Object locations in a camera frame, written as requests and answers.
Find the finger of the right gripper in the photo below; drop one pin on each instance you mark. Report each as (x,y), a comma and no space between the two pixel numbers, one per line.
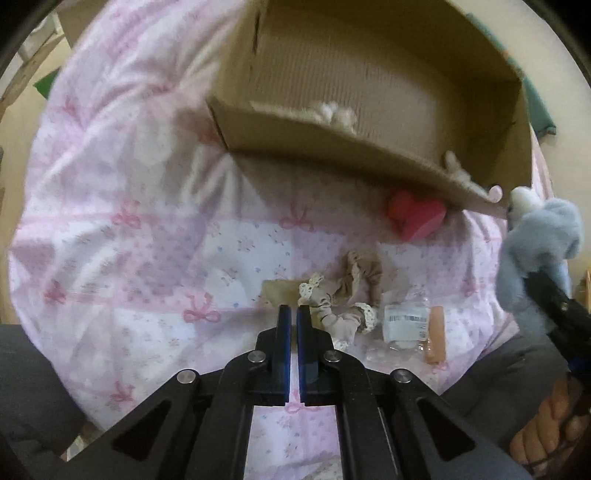
(546,294)

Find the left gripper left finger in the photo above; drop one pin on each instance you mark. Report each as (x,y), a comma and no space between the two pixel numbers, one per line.
(274,386)

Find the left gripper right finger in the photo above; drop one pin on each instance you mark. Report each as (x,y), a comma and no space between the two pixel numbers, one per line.
(313,376)

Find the light blue plush toy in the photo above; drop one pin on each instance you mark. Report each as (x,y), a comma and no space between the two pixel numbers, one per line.
(543,235)

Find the beige lace scrunchie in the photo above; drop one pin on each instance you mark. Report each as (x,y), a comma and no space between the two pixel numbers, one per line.
(347,306)

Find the clear plastic packet with label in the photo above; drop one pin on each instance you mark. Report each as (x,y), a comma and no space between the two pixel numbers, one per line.
(403,331)

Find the pink round sponge puff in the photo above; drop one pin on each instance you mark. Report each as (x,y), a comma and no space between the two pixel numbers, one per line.
(415,218)

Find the white fluffy soft item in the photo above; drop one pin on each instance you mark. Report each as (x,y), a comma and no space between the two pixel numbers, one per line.
(334,115)

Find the person's right hand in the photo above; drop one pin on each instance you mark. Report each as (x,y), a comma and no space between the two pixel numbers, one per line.
(548,439)

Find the pink patterned bed quilt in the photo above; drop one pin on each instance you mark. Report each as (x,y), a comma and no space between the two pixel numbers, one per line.
(144,245)

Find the brown cardboard box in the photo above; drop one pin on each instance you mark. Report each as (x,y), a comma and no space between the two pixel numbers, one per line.
(436,101)

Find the grey trouser leg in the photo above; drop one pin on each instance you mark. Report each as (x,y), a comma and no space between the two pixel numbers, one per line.
(37,412)

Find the wooden chair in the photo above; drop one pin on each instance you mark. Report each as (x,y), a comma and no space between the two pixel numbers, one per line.
(32,52)

